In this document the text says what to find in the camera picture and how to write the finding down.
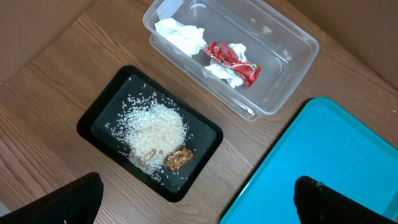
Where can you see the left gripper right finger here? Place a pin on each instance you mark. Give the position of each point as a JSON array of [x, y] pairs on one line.
[[318, 204]]

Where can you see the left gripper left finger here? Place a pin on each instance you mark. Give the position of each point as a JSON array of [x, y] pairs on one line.
[[77, 202]]

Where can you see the teal serving tray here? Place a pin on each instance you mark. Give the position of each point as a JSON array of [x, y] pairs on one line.
[[331, 146]]

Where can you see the brown food scraps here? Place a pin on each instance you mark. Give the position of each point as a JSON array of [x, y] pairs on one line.
[[177, 159]]

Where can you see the red snack wrapper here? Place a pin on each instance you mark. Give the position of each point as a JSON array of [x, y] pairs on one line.
[[223, 54]]

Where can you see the white tissue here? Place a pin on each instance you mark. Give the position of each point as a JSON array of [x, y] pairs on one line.
[[227, 74], [188, 39]]

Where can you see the white rice pile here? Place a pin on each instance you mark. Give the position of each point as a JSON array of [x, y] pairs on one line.
[[149, 127]]

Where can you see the black rectangular tray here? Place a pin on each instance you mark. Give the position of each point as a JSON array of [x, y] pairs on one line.
[[101, 126]]

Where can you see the clear plastic bin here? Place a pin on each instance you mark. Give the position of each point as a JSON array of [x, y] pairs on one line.
[[282, 49]]

